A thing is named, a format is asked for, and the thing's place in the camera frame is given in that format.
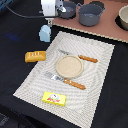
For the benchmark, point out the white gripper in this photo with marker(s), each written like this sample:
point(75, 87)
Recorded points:
point(50, 9)

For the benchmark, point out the light blue milk carton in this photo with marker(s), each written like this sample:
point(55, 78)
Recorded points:
point(45, 33)

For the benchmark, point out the orange toy bread loaf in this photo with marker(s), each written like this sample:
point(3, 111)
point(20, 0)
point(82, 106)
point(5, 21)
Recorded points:
point(35, 56)

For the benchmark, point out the yellow butter box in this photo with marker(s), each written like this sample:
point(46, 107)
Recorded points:
point(54, 98)

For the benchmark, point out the small grey saucepan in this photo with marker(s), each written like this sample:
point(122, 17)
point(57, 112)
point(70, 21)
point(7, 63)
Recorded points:
point(69, 9)

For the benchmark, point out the large grey pot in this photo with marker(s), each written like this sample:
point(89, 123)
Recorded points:
point(89, 14)

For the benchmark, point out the round wooden plate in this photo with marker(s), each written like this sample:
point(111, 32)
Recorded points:
point(69, 66)

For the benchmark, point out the pink stove mat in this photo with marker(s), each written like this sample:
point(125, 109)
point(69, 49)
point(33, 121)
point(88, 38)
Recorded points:
point(106, 27)

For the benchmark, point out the woven beige placemat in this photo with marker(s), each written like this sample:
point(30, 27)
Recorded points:
point(80, 104)

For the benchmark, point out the knife with wooden handle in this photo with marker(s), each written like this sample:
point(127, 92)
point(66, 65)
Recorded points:
point(80, 56)

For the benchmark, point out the fork with wooden handle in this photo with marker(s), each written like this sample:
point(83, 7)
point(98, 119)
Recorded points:
point(55, 77)

